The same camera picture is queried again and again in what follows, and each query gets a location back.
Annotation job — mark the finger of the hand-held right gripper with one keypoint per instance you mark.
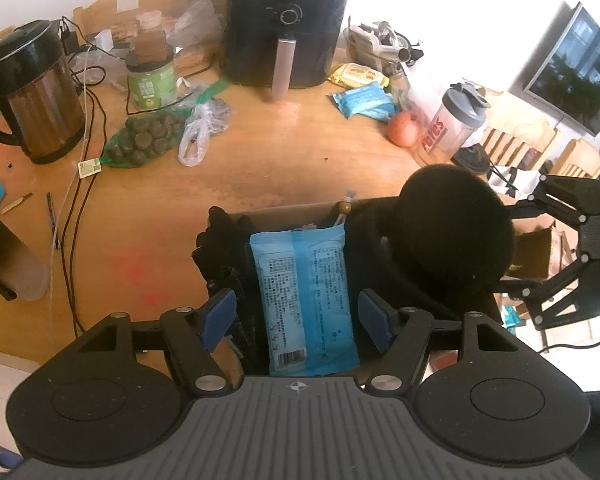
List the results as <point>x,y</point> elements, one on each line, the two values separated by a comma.
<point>592,285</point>
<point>575,197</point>

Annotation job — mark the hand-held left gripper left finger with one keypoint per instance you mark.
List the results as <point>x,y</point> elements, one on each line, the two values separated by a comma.
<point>220,312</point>

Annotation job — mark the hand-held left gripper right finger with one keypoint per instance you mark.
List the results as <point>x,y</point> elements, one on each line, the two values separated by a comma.
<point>375,317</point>

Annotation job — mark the black gloves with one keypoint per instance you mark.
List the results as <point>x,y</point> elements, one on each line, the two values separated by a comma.
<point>220,255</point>

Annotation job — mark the blue wet wipes packet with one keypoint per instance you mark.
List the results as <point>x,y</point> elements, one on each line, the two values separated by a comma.
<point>365,101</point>
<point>300,300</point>

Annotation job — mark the black fuzzy round hat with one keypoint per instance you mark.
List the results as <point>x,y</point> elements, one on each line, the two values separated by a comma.
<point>455,235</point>

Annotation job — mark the brown cardboard box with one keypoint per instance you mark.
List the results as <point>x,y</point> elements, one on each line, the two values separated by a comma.
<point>290,212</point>

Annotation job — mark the wooden chair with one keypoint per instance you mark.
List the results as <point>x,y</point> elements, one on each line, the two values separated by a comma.
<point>515,145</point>
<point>580,157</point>

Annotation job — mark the small open cardboard box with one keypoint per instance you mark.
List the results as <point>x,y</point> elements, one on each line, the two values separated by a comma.
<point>535,245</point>

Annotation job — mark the black round lid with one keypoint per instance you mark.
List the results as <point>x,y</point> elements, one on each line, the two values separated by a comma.
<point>472,160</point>

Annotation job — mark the clear shaker bottle grey lid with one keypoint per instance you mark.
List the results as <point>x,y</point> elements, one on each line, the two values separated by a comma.
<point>445,130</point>

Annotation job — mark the white plastic bag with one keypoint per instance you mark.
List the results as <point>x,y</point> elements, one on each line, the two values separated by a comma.
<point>430,90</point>

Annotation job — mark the red apple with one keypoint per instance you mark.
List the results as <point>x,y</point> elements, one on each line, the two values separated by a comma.
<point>404,130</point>

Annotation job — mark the green mesh bag of balls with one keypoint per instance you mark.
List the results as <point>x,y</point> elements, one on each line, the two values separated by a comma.
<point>145,135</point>

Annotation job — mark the thin black pen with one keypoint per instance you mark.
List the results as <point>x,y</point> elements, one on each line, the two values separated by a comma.
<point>52,215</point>

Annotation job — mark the small paper tag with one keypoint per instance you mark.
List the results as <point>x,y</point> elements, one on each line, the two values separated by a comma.
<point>90,166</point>

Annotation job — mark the black lidded water bottle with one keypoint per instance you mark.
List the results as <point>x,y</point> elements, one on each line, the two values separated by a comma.
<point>15,260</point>

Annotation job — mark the small wooden stick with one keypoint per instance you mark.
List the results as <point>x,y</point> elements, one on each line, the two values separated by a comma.
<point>16,204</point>

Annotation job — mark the green jar with brown lid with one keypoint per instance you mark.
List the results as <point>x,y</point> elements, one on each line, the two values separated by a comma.
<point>152,85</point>

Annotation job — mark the yellow wipes packet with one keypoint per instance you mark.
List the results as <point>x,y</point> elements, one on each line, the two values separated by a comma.
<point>357,75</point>

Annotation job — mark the blue slipper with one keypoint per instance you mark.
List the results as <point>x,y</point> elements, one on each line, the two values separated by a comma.
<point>5,455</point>

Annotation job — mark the steel electric kettle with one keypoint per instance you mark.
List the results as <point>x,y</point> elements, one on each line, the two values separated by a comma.
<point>35,105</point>

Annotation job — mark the black air fryer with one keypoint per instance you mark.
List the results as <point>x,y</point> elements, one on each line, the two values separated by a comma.
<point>260,35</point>

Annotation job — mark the crumpled clear plastic bag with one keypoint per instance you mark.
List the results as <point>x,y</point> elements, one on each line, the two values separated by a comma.
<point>197,17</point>

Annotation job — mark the white charger plug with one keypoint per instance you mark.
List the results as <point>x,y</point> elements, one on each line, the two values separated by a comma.
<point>103,40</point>

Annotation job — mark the black power adapter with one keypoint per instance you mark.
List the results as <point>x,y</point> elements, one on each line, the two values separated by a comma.
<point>70,40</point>

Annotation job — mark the flat cardboard sheet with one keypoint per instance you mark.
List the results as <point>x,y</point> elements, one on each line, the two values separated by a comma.
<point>105,7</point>

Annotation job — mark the wall television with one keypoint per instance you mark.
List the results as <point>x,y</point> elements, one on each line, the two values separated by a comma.
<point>575,70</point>

